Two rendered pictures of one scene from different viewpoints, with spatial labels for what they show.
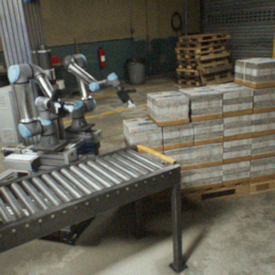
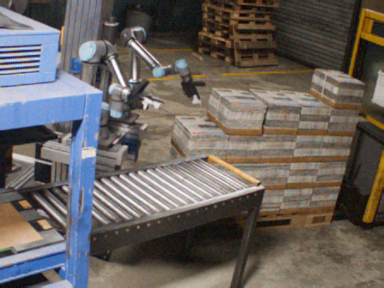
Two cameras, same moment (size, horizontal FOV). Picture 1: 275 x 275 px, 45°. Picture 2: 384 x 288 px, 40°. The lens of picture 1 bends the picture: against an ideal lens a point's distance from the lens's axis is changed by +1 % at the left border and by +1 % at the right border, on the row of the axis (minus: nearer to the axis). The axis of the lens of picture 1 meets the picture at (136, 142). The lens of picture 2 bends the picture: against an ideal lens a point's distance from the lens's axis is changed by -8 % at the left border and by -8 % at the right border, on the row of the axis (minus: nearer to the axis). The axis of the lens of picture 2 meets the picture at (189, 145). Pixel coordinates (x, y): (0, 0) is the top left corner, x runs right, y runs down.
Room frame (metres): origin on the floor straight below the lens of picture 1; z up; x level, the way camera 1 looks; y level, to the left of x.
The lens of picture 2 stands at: (-0.91, 0.85, 2.13)
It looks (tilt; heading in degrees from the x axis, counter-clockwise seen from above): 21 degrees down; 348
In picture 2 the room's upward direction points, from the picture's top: 9 degrees clockwise
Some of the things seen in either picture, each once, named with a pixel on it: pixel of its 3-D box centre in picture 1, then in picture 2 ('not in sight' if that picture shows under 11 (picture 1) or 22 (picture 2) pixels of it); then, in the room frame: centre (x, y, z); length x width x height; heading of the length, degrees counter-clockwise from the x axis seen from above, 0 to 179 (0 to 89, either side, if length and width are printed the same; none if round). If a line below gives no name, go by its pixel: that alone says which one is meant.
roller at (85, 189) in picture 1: (77, 182); (154, 192); (1.86, 0.39, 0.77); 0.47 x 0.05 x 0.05; 32
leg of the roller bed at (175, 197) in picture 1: (177, 226); (243, 252); (1.96, -0.24, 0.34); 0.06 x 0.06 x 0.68; 32
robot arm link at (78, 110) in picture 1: (77, 108); not in sight; (2.98, 0.52, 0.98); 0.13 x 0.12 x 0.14; 141
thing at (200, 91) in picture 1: (199, 91); (275, 98); (3.01, -0.61, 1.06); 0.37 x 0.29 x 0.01; 11
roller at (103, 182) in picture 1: (96, 176); (173, 188); (1.93, 0.28, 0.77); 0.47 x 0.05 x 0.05; 32
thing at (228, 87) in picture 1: (227, 87); (303, 99); (3.09, -0.89, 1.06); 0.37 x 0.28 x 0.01; 11
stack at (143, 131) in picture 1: (186, 158); (244, 175); (2.98, -0.48, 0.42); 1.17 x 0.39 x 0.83; 102
